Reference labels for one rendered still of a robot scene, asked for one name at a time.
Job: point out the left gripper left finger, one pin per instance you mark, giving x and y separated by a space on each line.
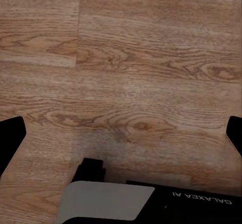
12 133

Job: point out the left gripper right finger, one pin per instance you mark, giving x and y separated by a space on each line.
234 132

